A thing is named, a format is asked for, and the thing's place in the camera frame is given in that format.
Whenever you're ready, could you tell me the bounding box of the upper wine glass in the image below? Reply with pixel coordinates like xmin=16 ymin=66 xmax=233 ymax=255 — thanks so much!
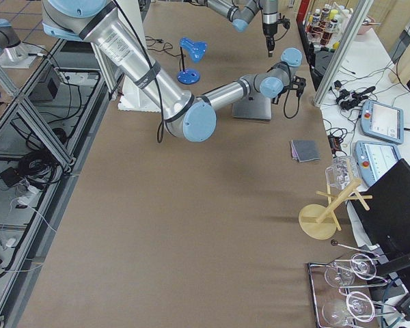
xmin=324 ymin=253 xmax=377 ymax=288

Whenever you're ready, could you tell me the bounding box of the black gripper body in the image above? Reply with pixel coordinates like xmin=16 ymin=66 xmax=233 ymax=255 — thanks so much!
xmin=262 ymin=22 xmax=290 ymax=51
xmin=272 ymin=76 xmax=306 ymax=105

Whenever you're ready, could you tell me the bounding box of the folded grey cloth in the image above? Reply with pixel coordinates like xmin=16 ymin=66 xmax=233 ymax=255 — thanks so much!
xmin=290 ymin=139 xmax=320 ymax=163

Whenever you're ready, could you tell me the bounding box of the lower wine glass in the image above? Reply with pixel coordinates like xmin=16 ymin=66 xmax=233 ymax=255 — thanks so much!
xmin=321 ymin=291 xmax=375 ymax=327

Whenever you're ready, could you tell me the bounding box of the black lamp power cable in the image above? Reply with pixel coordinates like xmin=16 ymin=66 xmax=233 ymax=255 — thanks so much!
xmin=145 ymin=36 xmax=182 ymax=59

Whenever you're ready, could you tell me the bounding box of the wine glass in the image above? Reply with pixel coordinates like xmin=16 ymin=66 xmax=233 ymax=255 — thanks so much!
xmin=324 ymin=253 xmax=377 ymax=288
xmin=321 ymin=291 xmax=375 ymax=327

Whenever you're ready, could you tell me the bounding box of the silver aluminium frame post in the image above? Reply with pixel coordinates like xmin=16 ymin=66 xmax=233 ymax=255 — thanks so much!
xmin=312 ymin=0 xmax=374 ymax=107

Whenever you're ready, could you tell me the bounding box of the clear glass mug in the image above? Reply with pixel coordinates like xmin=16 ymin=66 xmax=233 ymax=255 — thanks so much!
xmin=325 ymin=156 xmax=360 ymax=190

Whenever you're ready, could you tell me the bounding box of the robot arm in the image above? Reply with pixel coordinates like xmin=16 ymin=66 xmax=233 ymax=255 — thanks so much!
xmin=189 ymin=0 xmax=290 ymax=57
xmin=42 ymin=1 xmax=302 ymax=142

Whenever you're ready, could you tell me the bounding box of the wooden cup stand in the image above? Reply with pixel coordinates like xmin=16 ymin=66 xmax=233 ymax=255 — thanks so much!
xmin=299 ymin=178 xmax=372 ymax=240

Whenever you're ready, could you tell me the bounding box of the black monitor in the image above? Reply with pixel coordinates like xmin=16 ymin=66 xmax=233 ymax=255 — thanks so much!
xmin=351 ymin=159 xmax=410 ymax=294

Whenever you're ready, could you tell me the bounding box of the bottle rack with bottles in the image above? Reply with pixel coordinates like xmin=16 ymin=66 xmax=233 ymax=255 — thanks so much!
xmin=303 ymin=1 xmax=353 ymax=51

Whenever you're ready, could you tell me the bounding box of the blue teach pendant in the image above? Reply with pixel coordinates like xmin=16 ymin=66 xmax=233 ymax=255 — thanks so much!
xmin=354 ymin=141 xmax=401 ymax=187
xmin=360 ymin=100 xmax=404 ymax=144

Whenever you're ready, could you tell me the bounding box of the black wire glass rack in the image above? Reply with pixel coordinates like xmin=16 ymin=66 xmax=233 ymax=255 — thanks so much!
xmin=307 ymin=247 xmax=399 ymax=327

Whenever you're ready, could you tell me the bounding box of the lower blue teach pendant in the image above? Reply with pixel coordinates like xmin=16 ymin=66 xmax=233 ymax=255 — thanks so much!
xmin=354 ymin=141 xmax=401 ymax=187

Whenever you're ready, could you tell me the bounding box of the blue desk lamp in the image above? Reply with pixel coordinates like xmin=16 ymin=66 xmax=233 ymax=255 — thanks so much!
xmin=176 ymin=37 xmax=208 ymax=85

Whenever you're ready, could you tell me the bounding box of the upper blue teach pendant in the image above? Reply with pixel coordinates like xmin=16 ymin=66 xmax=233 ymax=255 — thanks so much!
xmin=360 ymin=100 xmax=404 ymax=144

